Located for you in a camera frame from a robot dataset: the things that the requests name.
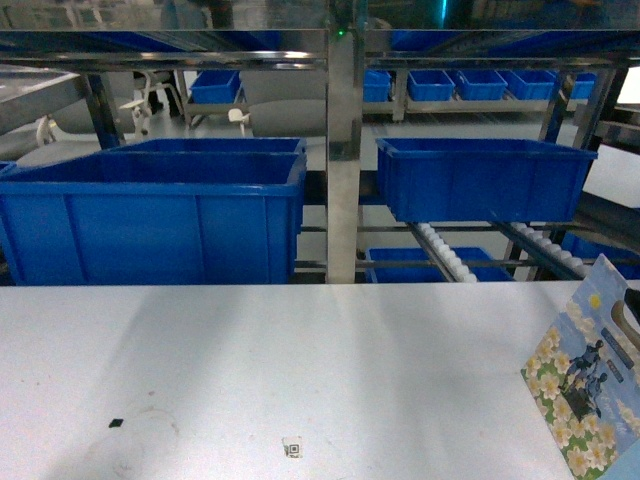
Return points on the flower gift bag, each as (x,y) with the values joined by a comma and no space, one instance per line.
(584,377)

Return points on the blue crate on rollers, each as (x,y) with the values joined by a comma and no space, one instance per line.
(425,180)

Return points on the big blue crate left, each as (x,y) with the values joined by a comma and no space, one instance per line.
(163,219)

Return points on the QR code sticker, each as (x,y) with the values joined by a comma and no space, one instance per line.
(293,447)

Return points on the small black square marker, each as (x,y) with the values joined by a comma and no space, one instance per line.
(116,423)

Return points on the steel vertical post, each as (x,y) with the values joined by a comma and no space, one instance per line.
(343,141)

